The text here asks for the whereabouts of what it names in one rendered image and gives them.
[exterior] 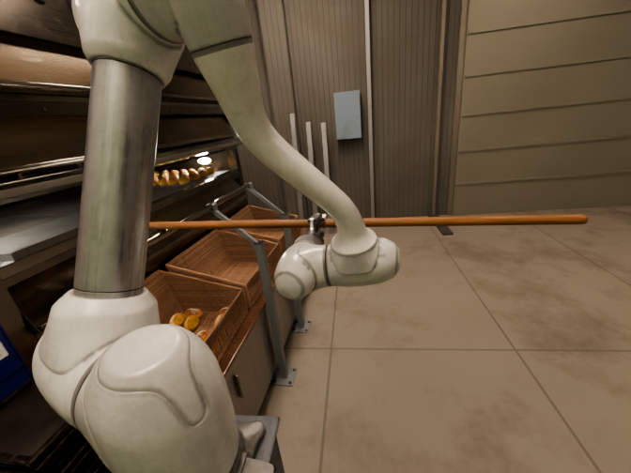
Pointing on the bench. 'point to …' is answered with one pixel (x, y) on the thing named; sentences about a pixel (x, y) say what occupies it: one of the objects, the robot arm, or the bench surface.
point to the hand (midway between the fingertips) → (321, 222)
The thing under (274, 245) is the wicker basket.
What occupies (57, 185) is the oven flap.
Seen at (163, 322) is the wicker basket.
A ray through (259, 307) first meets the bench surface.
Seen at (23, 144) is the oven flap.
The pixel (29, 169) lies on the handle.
